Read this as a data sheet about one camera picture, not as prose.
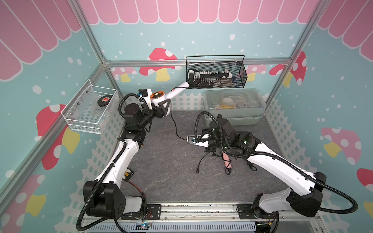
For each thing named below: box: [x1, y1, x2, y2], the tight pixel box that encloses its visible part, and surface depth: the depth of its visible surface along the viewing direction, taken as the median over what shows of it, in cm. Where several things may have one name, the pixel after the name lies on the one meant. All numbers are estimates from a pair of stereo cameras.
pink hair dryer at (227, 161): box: [220, 149, 233, 174], surface depth 89 cm
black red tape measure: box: [97, 94, 114, 108], surface depth 80 cm
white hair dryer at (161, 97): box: [150, 82, 190, 117], surface depth 70 cm
